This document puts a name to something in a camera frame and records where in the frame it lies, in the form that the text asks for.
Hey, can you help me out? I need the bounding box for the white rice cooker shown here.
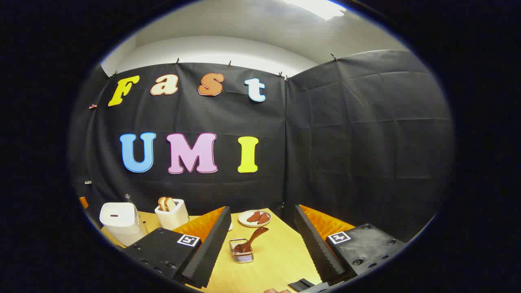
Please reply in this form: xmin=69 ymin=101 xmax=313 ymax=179
xmin=99 ymin=202 xmax=148 ymax=247

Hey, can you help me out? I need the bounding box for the brown wooden spoon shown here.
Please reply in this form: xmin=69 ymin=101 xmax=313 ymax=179
xmin=233 ymin=227 xmax=269 ymax=254

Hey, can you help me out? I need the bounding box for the black backdrop cloth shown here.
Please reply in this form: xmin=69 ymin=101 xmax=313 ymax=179
xmin=69 ymin=50 xmax=454 ymax=245

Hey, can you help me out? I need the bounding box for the white toaster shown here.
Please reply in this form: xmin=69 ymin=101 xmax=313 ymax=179
xmin=155 ymin=199 xmax=190 ymax=231

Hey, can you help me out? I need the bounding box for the white round plate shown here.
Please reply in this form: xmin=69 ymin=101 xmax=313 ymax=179
xmin=238 ymin=210 xmax=271 ymax=227

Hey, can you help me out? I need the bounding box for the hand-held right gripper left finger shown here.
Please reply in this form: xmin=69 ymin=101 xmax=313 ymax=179
xmin=122 ymin=206 xmax=232 ymax=289

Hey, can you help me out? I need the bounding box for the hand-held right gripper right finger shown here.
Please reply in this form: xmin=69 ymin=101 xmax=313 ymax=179
xmin=294 ymin=204 xmax=407 ymax=285

